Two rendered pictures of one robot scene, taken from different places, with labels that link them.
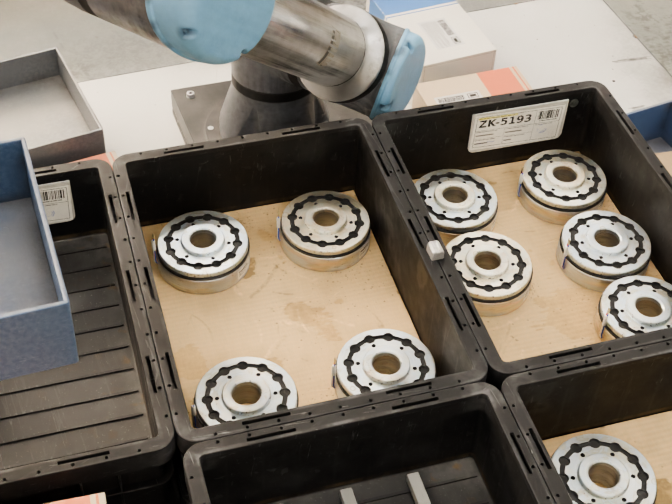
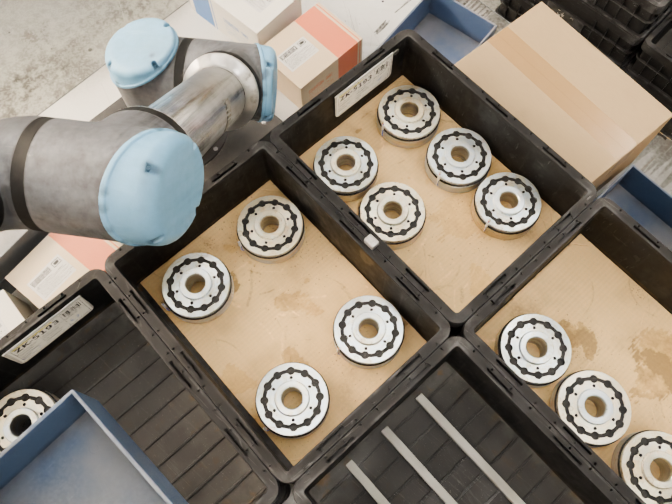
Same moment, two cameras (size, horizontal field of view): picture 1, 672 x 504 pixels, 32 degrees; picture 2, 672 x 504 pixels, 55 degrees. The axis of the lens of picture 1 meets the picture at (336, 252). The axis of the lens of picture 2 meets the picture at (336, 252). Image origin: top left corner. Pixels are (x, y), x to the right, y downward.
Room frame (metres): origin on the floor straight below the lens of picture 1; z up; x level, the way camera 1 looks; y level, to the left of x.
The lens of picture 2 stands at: (0.56, 0.07, 1.78)
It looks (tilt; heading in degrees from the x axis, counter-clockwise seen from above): 70 degrees down; 338
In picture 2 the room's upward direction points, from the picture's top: 1 degrees counter-clockwise
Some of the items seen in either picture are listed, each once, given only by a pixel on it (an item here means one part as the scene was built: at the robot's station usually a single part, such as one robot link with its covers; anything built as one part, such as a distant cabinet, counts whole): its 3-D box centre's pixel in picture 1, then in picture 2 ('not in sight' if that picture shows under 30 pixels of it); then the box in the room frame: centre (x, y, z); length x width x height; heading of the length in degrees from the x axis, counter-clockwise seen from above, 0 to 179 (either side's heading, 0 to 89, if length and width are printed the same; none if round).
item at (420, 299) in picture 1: (285, 298); (278, 307); (0.83, 0.05, 0.87); 0.40 x 0.30 x 0.11; 19
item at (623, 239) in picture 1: (607, 239); (459, 154); (0.94, -0.31, 0.86); 0.05 x 0.05 x 0.01
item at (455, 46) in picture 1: (427, 44); (244, 2); (1.47, -0.12, 0.75); 0.20 x 0.12 x 0.09; 25
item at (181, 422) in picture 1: (286, 265); (274, 297); (0.83, 0.05, 0.92); 0.40 x 0.30 x 0.02; 19
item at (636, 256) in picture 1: (606, 242); (459, 156); (0.94, -0.31, 0.86); 0.10 x 0.10 x 0.01
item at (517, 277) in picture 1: (486, 264); (392, 211); (0.90, -0.17, 0.86); 0.10 x 0.10 x 0.01
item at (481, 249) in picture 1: (487, 261); (392, 210); (0.90, -0.17, 0.86); 0.05 x 0.05 x 0.01
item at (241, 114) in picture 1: (274, 99); not in sight; (1.25, 0.09, 0.80); 0.15 x 0.15 x 0.10
